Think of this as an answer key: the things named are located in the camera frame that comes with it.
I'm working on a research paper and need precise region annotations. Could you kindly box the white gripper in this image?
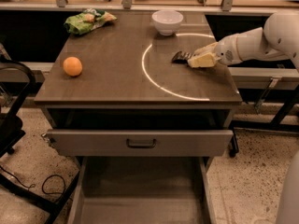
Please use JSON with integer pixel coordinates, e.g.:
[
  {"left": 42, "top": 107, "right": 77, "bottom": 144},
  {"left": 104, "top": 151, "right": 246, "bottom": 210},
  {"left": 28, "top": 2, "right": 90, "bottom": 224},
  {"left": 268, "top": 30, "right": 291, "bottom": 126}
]
[{"left": 188, "top": 35, "right": 242, "bottom": 68}]

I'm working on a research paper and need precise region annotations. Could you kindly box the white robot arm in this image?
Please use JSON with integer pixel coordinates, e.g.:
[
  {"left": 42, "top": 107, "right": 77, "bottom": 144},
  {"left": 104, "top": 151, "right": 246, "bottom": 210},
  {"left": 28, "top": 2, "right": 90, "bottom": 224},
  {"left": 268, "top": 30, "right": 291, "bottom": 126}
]
[{"left": 187, "top": 11, "right": 299, "bottom": 224}]

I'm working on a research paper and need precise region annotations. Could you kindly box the white bowl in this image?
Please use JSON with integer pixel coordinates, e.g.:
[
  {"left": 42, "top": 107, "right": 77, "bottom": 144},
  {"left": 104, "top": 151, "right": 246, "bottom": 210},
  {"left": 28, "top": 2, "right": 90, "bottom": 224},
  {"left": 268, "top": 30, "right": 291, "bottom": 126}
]
[{"left": 151, "top": 10, "right": 183, "bottom": 35}]

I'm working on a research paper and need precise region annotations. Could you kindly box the grey drawer cabinet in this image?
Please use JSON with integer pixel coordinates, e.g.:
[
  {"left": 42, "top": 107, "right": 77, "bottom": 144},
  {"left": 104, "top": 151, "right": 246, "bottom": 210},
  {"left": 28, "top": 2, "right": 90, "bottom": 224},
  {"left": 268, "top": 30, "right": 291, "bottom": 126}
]
[{"left": 34, "top": 10, "right": 243, "bottom": 224}]

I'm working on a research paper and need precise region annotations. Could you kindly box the green chip bag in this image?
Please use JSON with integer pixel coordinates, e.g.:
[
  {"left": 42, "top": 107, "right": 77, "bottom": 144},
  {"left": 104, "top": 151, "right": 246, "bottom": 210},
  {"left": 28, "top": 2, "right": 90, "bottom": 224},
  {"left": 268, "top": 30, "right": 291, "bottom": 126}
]
[{"left": 64, "top": 8, "right": 117, "bottom": 35}]

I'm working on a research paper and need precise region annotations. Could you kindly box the orange fruit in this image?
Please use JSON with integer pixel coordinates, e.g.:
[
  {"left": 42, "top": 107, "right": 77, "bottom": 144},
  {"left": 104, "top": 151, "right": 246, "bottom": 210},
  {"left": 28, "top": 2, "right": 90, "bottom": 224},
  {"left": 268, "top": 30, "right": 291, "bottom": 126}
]
[{"left": 63, "top": 57, "right": 82, "bottom": 77}]

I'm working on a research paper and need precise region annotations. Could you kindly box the lower open grey drawer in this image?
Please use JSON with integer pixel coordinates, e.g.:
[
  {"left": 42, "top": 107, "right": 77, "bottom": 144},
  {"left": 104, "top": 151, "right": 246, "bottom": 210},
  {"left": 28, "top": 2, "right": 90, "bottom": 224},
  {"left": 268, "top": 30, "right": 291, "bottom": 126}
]
[{"left": 67, "top": 157, "right": 216, "bottom": 224}]

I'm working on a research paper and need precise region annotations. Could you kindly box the upper grey drawer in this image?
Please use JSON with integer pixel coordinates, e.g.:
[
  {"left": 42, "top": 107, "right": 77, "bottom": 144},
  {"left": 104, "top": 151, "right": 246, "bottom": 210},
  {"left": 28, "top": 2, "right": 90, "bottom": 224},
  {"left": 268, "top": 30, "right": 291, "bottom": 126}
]
[{"left": 47, "top": 129, "right": 233, "bottom": 157}]

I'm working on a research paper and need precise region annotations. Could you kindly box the black chair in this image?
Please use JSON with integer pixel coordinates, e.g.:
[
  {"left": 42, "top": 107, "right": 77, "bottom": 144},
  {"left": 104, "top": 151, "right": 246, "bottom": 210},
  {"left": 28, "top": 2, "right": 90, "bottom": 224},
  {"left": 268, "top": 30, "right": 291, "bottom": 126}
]
[{"left": 0, "top": 53, "right": 79, "bottom": 224}]

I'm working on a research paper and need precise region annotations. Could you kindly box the black floor cable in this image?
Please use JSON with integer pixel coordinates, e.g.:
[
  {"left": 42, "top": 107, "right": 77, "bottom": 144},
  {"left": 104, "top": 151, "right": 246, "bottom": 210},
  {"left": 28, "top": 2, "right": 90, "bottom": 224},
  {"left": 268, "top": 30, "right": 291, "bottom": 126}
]
[{"left": 0, "top": 165, "right": 73, "bottom": 202}]

